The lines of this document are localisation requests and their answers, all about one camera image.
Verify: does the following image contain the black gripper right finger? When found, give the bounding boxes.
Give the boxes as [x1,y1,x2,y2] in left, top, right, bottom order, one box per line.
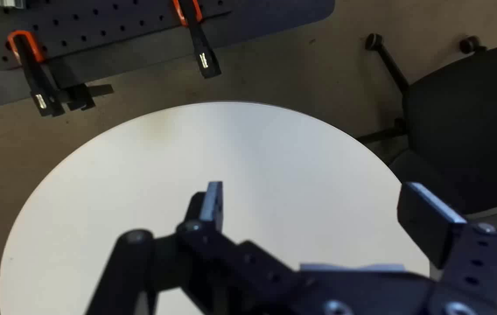
[395,181,497,315]

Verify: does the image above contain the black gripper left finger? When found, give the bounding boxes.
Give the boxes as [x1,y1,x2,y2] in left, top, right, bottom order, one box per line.
[83,181,302,315]

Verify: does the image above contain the dark grey robot base platform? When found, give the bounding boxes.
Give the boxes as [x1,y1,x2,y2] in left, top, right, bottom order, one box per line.
[0,0,337,116]

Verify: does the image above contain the grey-backed black office chair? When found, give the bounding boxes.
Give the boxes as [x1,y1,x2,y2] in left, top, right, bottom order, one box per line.
[355,34,497,218]

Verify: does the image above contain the orange black bar clamp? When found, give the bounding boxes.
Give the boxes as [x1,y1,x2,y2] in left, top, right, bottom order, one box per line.
[5,29,115,120]
[167,0,223,81]

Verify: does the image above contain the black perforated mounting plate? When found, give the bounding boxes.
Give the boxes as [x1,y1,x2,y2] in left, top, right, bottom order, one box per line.
[0,0,232,72]

